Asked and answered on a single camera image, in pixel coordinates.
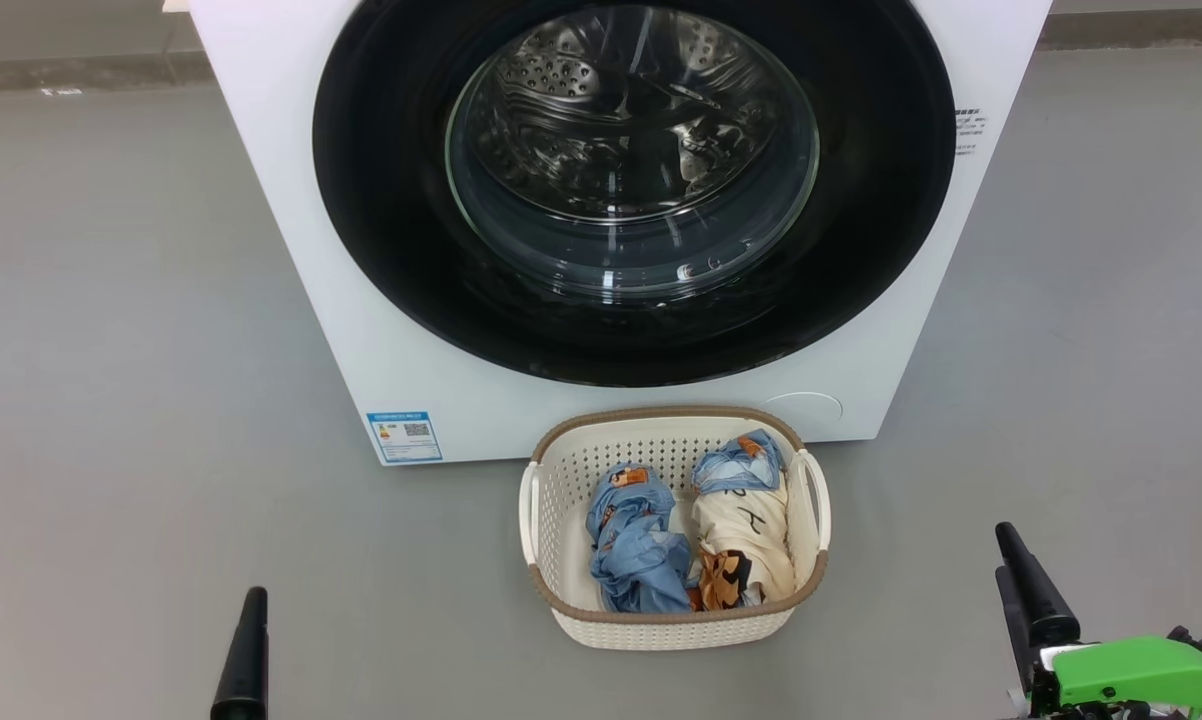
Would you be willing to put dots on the blue energy label sticker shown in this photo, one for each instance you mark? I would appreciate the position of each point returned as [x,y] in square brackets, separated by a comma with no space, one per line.
[404,437]

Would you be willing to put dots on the blue garment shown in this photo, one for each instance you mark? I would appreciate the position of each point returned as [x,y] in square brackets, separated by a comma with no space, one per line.
[641,570]

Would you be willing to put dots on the washing machine door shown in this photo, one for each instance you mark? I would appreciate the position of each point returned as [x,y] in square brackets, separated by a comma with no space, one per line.
[381,200]

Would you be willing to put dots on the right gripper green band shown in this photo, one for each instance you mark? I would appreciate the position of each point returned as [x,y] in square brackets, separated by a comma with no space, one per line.
[1131,675]

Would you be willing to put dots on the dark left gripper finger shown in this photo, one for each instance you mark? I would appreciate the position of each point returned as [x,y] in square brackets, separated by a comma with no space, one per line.
[243,670]

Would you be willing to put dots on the round white filter cover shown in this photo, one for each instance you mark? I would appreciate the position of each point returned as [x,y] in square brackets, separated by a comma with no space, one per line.
[806,408]

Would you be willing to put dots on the cream perforated laundry basket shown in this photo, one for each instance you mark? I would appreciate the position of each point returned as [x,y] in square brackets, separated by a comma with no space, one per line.
[561,480]

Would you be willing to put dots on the stainless steel washer drum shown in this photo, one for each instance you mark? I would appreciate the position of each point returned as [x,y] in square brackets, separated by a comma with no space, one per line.
[561,120]

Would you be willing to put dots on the cream garment with orange print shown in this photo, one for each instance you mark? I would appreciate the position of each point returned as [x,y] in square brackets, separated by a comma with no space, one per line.
[746,530]

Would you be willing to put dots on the white front-load washing machine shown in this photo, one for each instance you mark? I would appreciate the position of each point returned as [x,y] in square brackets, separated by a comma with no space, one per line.
[361,380]

